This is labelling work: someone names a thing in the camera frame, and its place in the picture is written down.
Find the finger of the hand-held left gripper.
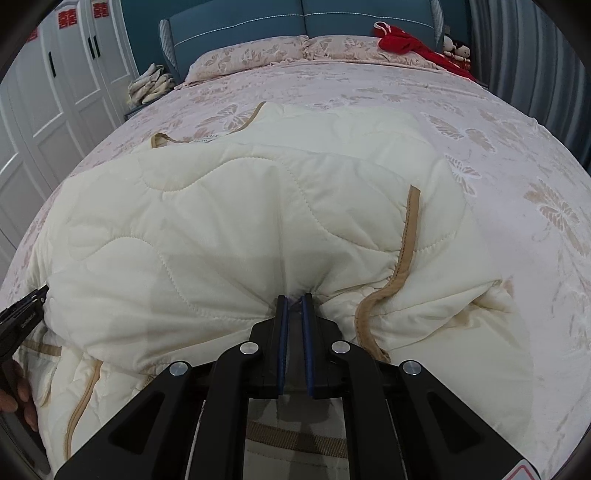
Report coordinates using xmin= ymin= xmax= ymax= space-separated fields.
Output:
xmin=8 ymin=284 xmax=49 ymax=315

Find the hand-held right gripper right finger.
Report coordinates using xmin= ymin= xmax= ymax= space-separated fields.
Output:
xmin=300 ymin=293 xmax=541 ymax=480

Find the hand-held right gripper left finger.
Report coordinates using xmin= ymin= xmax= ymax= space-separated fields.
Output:
xmin=55 ymin=296 xmax=290 ymax=480

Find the cream quilted blanket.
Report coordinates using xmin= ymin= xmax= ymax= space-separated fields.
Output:
xmin=14 ymin=100 xmax=536 ymax=480

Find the person's left hand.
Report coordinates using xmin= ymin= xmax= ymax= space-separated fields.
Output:
xmin=0 ymin=357 xmax=40 ymax=433

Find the white wardrobe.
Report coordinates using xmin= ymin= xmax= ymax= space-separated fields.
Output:
xmin=0 ymin=0 xmax=139 ymax=264

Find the blue nightstand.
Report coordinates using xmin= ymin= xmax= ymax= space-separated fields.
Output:
xmin=124 ymin=103 xmax=154 ymax=122

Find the pile of cream cloths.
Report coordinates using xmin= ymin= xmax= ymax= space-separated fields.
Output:
xmin=127 ymin=64 xmax=175 ymax=106

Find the pink floral bed cover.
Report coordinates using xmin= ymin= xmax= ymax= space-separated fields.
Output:
xmin=0 ymin=60 xmax=591 ymax=480

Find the pink floral pillow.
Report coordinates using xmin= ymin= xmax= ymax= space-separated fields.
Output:
xmin=302 ymin=34 xmax=444 ymax=70
xmin=185 ymin=36 xmax=310 ymax=86

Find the red garment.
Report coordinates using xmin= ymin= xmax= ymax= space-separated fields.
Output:
xmin=373 ymin=21 xmax=477 ymax=77

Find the blue upholstered headboard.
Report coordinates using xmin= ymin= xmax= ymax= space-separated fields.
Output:
xmin=159 ymin=0 xmax=446 ymax=82

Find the grey curtain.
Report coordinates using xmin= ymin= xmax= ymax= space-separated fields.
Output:
xmin=466 ymin=0 xmax=591 ymax=168

